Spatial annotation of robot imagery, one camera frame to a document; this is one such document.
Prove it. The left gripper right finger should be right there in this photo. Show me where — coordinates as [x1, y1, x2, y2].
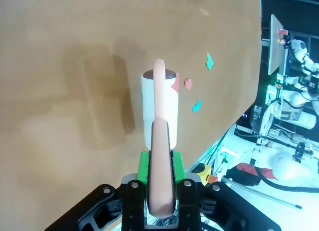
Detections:
[171, 151, 282, 231]

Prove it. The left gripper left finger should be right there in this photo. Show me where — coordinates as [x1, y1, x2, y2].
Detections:
[44, 151, 152, 231]

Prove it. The lint roller peach handle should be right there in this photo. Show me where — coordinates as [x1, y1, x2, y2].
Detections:
[140, 58, 180, 218]

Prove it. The yellow emergency stop box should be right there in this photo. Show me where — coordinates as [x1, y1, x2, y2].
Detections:
[196, 163, 219, 187]

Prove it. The metal rod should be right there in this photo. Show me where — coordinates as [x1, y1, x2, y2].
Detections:
[223, 179, 304, 210]

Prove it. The red cloth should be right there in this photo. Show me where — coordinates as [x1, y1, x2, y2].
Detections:
[236, 162, 279, 181]

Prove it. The white plastic bag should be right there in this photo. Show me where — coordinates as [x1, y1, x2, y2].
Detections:
[268, 151, 319, 187]

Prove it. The small teal paper scrap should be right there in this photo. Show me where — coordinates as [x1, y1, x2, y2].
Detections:
[192, 99, 203, 113]

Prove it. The red scrap stuck on roller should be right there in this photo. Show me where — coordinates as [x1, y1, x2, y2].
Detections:
[170, 73, 180, 94]

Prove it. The large teal paper scrap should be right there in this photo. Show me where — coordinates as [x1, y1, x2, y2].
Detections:
[205, 52, 215, 71]

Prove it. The white humanoid robot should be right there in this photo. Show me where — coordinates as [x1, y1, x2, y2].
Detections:
[283, 38, 319, 130]

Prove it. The wooden board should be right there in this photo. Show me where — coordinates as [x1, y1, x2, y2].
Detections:
[267, 14, 291, 76]

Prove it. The black corrugated hose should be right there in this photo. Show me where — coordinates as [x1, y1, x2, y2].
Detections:
[258, 170, 319, 194]

